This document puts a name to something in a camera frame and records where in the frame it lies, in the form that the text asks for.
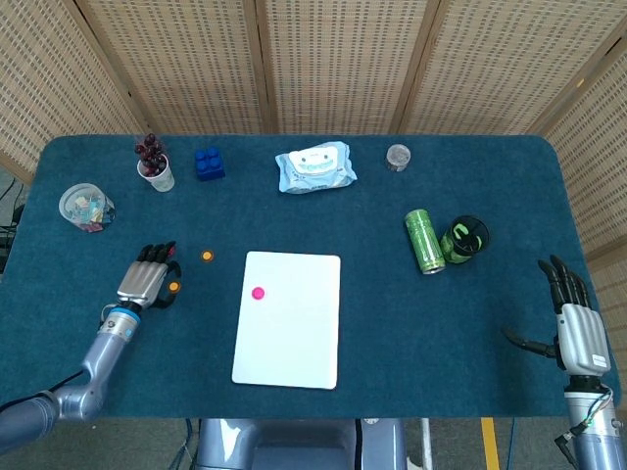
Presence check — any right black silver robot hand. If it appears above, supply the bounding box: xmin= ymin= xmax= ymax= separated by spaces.
xmin=501 ymin=254 xmax=611 ymax=377

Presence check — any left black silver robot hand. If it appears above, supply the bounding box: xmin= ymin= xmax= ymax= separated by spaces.
xmin=115 ymin=240 xmax=184 ymax=310

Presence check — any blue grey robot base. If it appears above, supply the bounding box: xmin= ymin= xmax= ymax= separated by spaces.
xmin=194 ymin=418 xmax=409 ymax=470

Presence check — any white rectangular board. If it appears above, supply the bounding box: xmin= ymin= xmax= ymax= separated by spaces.
xmin=230 ymin=251 xmax=342 ymax=392

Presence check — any white paper cup leaf print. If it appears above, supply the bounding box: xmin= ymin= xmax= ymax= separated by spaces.
xmin=136 ymin=155 xmax=176 ymax=193

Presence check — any dark purple grape bunch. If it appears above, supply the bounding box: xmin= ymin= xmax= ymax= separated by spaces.
xmin=134 ymin=132 xmax=169 ymax=177

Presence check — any blue toy building block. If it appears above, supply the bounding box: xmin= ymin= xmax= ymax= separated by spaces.
xmin=194 ymin=147 xmax=227 ymax=183

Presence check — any black mesh pen holder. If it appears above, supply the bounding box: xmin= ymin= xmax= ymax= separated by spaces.
xmin=439 ymin=214 xmax=491 ymax=266

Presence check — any woven bamboo screen panel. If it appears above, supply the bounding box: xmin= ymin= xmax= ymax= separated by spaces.
xmin=0 ymin=0 xmax=146 ymax=185
xmin=536 ymin=36 xmax=627 ymax=353
xmin=257 ymin=0 xmax=435 ymax=134
xmin=401 ymin=0 xmax=627 ymax=136
xmin=77 ymin=0 xmax=270 ymax=134

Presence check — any green drink can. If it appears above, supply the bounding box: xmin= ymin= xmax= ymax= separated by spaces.
xmin=404 ymin=209 xmax=448 ymax=276

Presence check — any white table leg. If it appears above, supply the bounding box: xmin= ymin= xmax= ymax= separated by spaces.
xmin=419 ymin=418 xmax=435 ymax=470

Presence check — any blue carpet table cover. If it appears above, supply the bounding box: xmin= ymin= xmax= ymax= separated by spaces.
xmin=0 ymin=134 xmax=619 ymax=421

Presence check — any light blue wet wipes pack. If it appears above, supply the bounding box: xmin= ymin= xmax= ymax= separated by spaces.
xmin=274 ymin=140 xmax=359 ymax=196

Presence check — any small clear round jar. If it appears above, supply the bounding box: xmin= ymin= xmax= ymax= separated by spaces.
xmin=385 ymin=143 xmax=412 ymax=173

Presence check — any black cable bundle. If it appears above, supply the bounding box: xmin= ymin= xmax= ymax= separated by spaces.
xmin=0 ymin=178 xmax=25 ymax=256

